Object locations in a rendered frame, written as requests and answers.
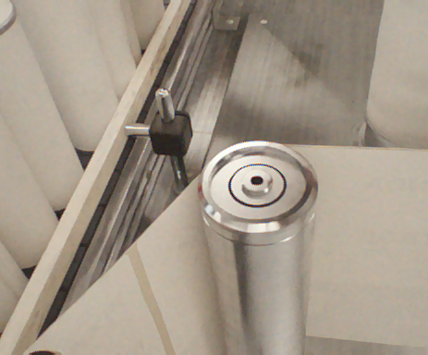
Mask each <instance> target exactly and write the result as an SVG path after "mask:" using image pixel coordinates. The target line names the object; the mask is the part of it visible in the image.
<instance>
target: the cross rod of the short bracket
mask: <svg viewBox="0 0 428 355"><path fill-rule="evenodd" d="M150 126H151V124H135V123H127V124H126V125H125V135H126V137H137V138H145V139H150V136H149V133H148V130H149V127H150Z"/></svg>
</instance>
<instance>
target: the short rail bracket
mask: <svg viewBox="0 0 428 355"><path fill-rule="evenodd" d="M155 96H156V100H157V106H158V109H159V110H158V111H157V112H156V114H155V116H154V118H153V121H152V123H151V126H150V127H149V130H148V133H149V136H150V139H151V145H152V147H153V151H154V153H156V154H158V155H165V156H170V163H171V166H172V168H173V175H174V178H175V181H176V184H177V189H178V190H179V191H184V190H185V189H186V188H187V187H188V186H189V181H188V177H187V173H186V166H185V163H184V159H183V156H186V153H187V152H188V150H189V148H190V143H191V140H192V125H191V120H190V114H189V113H188V112H187V111H174V108H173V102H172V98H171V94H170V90H168V89H167V88H160V89H158V90H157V92H156V94H155Z"/></svg>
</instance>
